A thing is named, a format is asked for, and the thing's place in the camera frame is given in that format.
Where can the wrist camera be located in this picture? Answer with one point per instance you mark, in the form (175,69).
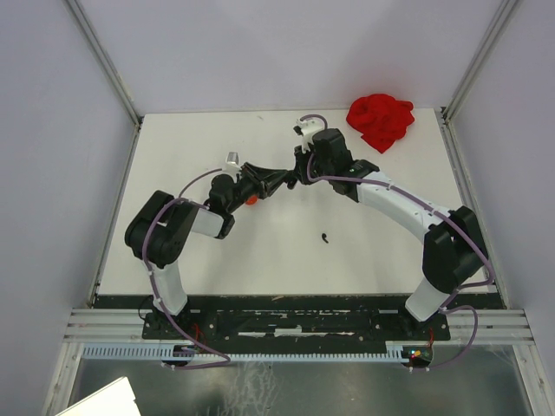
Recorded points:
(307,126)
(232,162)

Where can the aluminium front rail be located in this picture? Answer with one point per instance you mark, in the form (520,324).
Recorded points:
(495,327)

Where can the white paper sheet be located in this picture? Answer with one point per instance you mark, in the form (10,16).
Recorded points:
(115,399)

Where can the black round earbud case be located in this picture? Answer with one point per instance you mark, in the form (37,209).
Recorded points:
(290,180)

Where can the left aluminium frame post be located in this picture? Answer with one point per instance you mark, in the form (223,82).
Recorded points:
(87,29)

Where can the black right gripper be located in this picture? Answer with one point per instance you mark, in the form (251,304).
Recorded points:
(302,157)

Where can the red crumpled cloth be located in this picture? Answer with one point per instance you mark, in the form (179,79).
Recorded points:
(381,119)

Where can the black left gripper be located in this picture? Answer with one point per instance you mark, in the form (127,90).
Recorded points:
(266,181)

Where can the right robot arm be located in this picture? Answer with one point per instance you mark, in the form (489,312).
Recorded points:
(453,245)

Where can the white slotted cable duct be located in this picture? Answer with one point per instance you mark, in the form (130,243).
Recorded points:
(182,352)

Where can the aluminium frame post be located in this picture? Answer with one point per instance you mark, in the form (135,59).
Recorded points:
(87,29)
(494,32)

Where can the right aluminium frame post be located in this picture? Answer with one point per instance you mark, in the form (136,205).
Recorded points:
(494,32)

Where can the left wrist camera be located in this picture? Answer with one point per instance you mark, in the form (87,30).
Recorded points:
(232,162)

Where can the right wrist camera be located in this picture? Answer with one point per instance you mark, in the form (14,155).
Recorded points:
(307,126)

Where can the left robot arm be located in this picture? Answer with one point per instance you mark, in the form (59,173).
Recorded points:
(158,233)

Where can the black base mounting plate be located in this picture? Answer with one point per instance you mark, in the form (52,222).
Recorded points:
(375,325)

